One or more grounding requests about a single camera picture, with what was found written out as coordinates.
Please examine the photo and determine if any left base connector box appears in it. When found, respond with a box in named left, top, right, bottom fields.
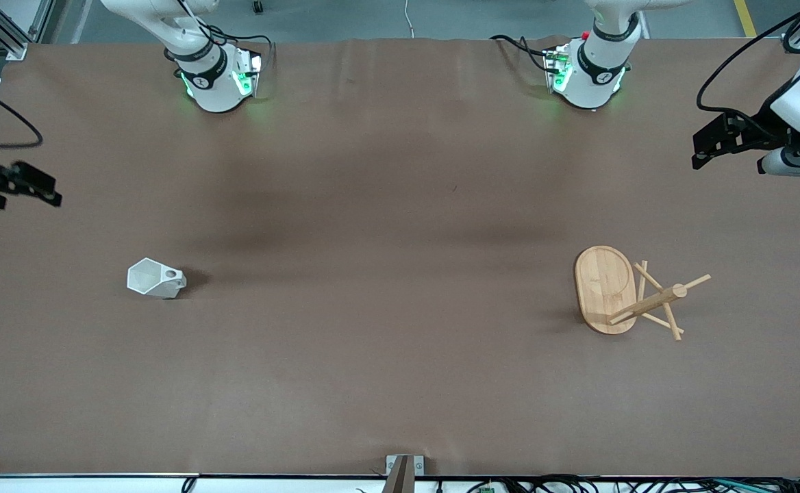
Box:
left=544, top=42, right=573, bottom=93

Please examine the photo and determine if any black left base cable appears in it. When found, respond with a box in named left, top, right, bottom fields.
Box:
left=489, top=34, right=553, bottom=73

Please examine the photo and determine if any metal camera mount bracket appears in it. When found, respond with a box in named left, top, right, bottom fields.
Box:
left=385, top=454, right=425, bottom=493

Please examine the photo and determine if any black cable bundle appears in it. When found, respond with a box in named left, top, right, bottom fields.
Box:
left=434, top=474, right=800, bottom=493

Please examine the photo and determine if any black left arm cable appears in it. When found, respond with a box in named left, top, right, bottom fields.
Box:
left=696, top=0, right=800, bottom=131

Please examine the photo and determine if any right base connector box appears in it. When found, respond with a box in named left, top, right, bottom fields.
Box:
left=231, top=47, right=264, bottom=98

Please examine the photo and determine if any aluminium frame profile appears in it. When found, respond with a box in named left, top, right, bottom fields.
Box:
left=0, top=0, right=55, bottom=61

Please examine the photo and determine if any base connector box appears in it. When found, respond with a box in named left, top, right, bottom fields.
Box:
left=544, top=42, right=573, bottom=93
left=231, top=47, right=264, bottom=98

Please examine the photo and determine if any black right base cable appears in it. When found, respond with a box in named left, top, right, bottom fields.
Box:
left=167, top=0, right=275, bottom=69

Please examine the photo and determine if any wooden cup rack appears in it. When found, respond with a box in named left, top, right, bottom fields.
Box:
left=574, top=245, right=712, bottom=341

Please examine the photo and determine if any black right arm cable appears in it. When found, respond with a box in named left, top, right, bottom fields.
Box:
left=0, top=74, right=44, bottom=151

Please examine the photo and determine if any black base cable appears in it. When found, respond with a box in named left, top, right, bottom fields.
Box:
left=167, top=0, right=275, bottom=69
left=489, top=34, right=553, bottom=73

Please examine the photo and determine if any white faceted cup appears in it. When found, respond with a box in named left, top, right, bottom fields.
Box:
left=127, top=257, right=187, bottom=299

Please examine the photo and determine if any brown table cover sheet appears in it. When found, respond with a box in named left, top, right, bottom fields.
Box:
left=0, top=36, right=800, bottom=478

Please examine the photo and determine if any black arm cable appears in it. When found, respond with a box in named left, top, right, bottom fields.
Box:
left=696, top=0, right=800, bottom=131
left=0, top=74, right=44, bottom=151

